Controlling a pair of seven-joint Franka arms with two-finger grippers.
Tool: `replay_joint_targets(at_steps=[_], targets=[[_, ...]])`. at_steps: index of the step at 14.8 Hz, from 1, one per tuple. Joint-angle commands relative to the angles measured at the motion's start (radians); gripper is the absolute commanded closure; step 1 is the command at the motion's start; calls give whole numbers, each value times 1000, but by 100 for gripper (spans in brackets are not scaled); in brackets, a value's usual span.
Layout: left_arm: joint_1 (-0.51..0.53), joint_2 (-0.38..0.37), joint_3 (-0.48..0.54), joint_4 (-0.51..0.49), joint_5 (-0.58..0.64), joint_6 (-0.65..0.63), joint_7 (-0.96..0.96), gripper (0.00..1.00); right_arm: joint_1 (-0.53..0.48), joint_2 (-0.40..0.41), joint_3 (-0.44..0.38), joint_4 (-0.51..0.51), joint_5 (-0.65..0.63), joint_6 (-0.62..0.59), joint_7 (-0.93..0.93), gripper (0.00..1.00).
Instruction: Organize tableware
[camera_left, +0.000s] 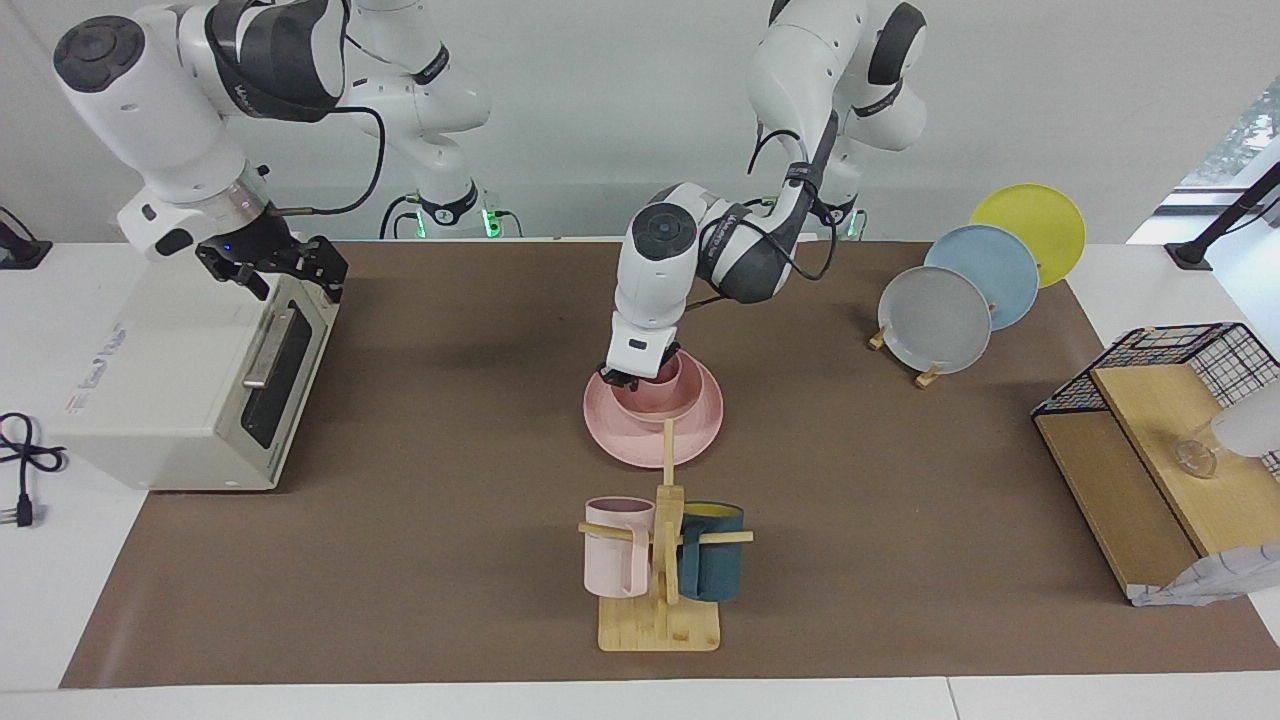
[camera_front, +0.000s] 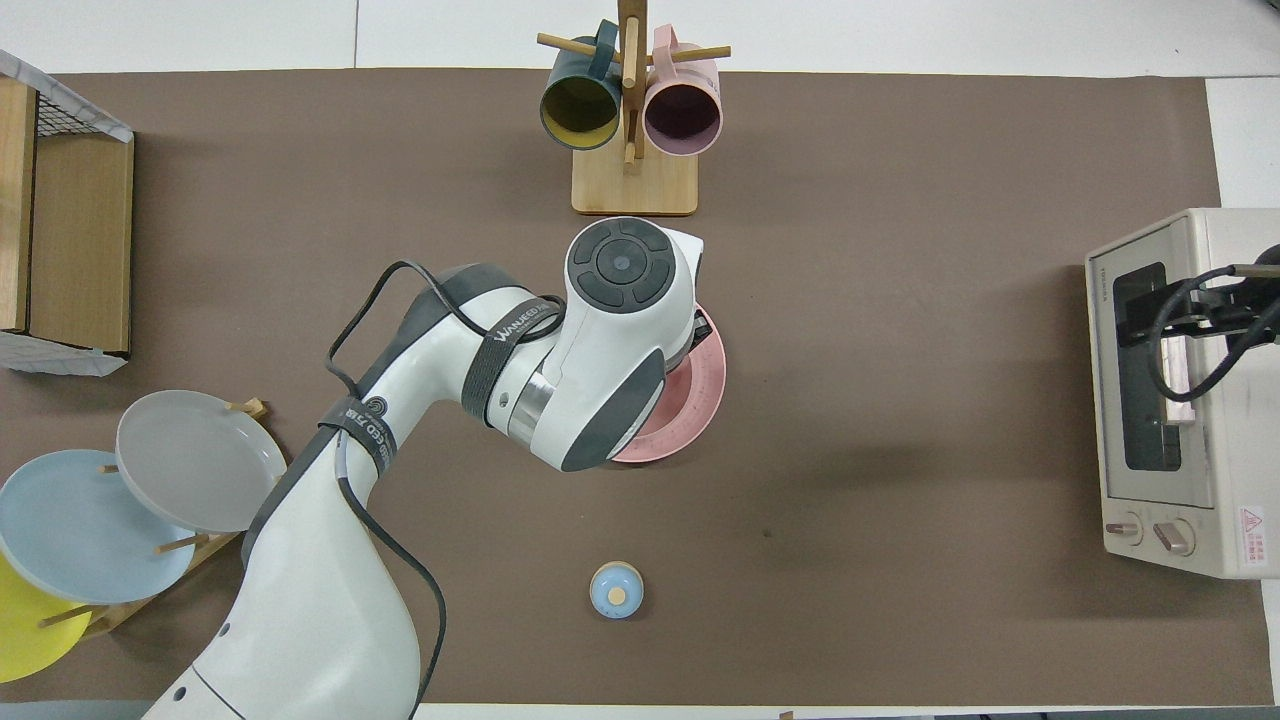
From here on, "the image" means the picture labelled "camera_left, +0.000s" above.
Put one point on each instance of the black camera stand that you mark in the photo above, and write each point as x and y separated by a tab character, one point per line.
20	252
1190	252

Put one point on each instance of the wooden mug tree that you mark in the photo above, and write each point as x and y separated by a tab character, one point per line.
660	625

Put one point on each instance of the yellow plate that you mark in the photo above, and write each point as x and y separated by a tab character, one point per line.
1040	215

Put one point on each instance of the gray plate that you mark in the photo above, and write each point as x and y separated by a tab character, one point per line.
935	320

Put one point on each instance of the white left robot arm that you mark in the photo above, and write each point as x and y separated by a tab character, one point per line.
655	270

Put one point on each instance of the brown table mat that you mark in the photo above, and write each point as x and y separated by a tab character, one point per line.
400	500

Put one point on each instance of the wooden plate rack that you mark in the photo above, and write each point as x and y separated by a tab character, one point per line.
928	377

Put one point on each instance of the window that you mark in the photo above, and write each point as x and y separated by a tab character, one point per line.
1240	140

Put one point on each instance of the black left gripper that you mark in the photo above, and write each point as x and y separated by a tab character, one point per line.
635	372

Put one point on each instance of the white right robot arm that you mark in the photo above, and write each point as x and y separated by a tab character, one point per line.
150	110

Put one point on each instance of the pink cup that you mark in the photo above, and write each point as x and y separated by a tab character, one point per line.
668	372

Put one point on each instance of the pink mug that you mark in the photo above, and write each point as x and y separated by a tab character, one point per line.
610	560

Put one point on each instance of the dark teal mug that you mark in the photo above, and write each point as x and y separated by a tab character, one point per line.
715	565

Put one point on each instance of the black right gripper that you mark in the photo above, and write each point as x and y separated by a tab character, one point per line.
255	238

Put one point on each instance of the beige toaster oven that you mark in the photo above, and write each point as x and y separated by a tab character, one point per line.
150	400

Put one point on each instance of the pink bowl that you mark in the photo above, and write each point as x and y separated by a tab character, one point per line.
670	405

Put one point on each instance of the pink speckled plate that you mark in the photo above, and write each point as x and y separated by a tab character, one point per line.
640	445

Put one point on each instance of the clear stemmed glass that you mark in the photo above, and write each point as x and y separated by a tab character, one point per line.
1250	425

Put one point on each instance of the light blue plate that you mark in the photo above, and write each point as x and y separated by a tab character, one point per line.
1000	270

